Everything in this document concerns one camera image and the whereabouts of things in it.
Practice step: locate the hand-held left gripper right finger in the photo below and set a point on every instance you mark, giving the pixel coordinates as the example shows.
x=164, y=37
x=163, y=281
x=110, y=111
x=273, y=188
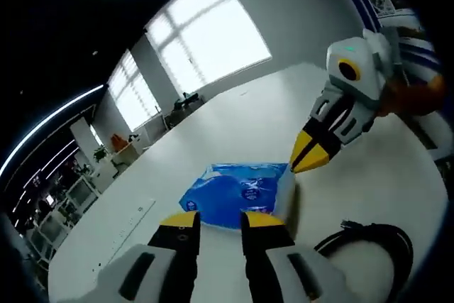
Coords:
x=276, y=274

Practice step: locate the wall poster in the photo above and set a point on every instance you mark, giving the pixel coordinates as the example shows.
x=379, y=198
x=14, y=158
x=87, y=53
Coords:
x=381, y=3

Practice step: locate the curved ceiling light strip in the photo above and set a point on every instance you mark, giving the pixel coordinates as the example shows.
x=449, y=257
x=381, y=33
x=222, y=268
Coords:
x=46, y=125

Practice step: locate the person's white shirt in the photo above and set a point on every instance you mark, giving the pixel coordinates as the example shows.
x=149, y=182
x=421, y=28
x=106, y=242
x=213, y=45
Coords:
x=418, y=47

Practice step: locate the blue tissue pack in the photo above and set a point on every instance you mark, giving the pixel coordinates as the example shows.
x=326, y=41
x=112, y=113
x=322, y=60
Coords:
x=230, y=189

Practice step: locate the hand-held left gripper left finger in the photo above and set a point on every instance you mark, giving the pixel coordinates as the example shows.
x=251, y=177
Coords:
x=166, y=271

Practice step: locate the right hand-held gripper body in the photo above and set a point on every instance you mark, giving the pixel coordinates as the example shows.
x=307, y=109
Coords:
x=369, y=69

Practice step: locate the dark green device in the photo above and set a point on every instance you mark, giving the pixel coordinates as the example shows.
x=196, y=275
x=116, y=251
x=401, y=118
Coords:
x=188, y=100

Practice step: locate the bright window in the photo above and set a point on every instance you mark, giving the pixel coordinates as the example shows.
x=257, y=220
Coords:
x=209, y=33
x=134, y=93

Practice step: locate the orange bag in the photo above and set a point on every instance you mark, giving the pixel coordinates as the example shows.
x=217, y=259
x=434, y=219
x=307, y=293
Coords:
x=118, y=141

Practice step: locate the potted plant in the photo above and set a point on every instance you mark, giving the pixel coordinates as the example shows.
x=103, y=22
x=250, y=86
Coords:
x=100, y=152

